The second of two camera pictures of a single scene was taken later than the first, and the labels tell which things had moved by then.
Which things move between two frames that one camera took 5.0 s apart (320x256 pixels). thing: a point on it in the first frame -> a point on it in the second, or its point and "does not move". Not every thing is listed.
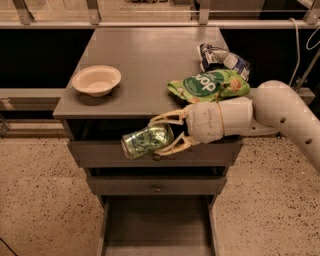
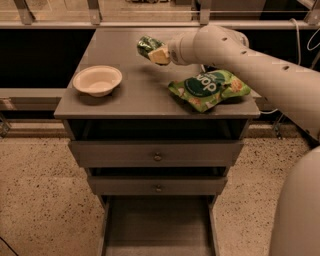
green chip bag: [210, 86] does not move
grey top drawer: [198, 154] does not move
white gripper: [202, 122] -> [175, 51]
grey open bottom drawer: [157, 225] does not move
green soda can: [142, 142] -> [147, 45]
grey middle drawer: [157, 185] does not move
